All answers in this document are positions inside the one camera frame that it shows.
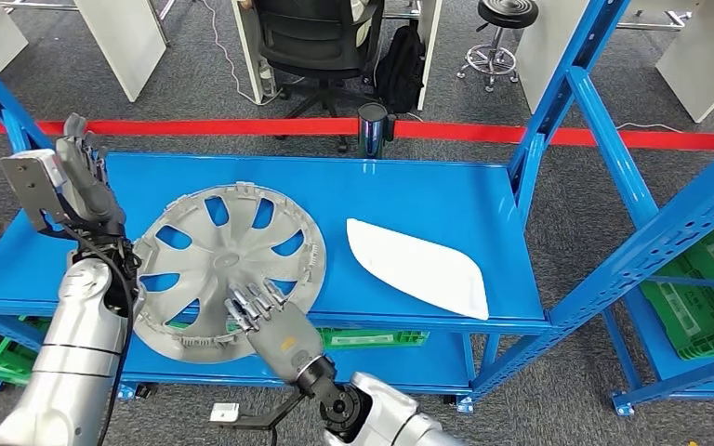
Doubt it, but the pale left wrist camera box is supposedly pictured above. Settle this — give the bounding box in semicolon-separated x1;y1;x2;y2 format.
0;148;73;235

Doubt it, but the white power strip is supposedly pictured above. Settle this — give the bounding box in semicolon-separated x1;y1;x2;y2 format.
258;58;276;98

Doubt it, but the grey plastic wheel cover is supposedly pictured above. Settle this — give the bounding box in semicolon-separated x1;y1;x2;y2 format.
129;180;328;366

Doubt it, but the black stool with chrome base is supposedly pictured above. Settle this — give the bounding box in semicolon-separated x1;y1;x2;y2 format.
455;0;541;95

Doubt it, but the white floor cable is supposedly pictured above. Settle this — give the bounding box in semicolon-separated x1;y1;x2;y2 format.
614;122;684;136
199;0;281;106

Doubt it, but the chrome stanchion post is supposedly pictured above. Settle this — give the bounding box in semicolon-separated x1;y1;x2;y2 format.
356;101;398;161

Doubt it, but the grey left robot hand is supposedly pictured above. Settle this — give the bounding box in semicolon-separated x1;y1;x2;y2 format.
55;112;126;238

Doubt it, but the black left wrist camera cable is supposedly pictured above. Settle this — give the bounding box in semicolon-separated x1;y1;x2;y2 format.
58;221;138;446

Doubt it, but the chrome desk foot bar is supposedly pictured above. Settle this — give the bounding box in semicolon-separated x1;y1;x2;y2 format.
615;7;688;31
0;0;78;12

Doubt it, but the white plastic panel part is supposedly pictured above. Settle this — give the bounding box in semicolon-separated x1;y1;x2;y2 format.
345;216;491;322

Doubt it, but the black backpack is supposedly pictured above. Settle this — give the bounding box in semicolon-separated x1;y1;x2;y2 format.
373;24;427;116

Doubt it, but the red barrier belt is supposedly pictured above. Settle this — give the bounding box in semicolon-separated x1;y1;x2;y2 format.
0;118;362;138
392;120;714;152

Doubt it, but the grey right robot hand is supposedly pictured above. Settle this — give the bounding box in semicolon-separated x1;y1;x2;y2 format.
225;278;337;386

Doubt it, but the black office chair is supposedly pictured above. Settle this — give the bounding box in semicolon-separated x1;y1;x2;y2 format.
252;0;387;153

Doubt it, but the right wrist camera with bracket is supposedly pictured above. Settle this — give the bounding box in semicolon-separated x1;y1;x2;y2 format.
208;389;307;433

